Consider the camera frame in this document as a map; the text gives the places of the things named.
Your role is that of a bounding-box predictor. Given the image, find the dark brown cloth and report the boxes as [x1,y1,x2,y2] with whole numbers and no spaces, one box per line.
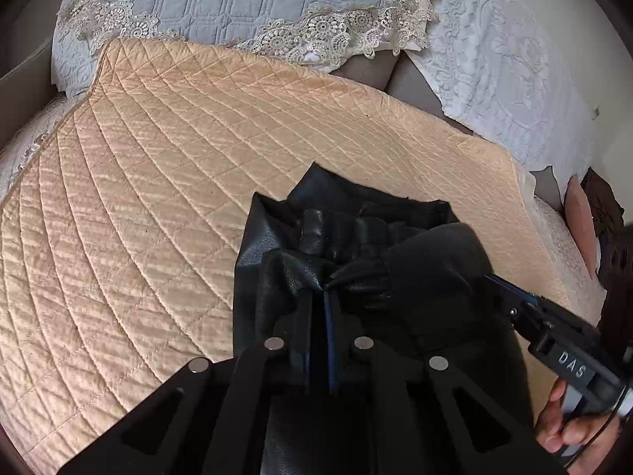
[581,167,629,278]

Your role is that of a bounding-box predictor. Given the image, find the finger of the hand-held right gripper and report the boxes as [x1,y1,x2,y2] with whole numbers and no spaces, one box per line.
[482,273,550,326]

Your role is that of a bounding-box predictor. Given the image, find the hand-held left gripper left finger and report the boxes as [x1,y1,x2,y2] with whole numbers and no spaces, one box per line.
[59,294,323,475]

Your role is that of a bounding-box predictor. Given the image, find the black cable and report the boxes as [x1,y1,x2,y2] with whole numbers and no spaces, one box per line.
[564,396,633,471]

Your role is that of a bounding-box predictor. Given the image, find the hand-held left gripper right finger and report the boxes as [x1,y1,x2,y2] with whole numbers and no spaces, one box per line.
[324,293,569,475]

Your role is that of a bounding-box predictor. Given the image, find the pink pillow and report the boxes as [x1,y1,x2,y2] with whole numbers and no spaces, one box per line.
[566,174,599,275]

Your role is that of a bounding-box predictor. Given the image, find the light blue lace-trimmed pillow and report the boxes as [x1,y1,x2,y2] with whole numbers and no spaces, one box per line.
[52,0,446,95]

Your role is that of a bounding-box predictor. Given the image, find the white embossed pillow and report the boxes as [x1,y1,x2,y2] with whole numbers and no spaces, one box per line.
[396,0,601,174]

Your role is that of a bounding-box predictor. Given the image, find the beige quilted blanket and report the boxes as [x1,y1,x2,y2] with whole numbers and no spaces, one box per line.
[0,38,601,471]

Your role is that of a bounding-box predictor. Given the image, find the black leather jacket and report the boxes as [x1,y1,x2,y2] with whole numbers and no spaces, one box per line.
[232,162,537,475]

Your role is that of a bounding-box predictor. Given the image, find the person's right hand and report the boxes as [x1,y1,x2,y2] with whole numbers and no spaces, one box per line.
[536,376,624,458]

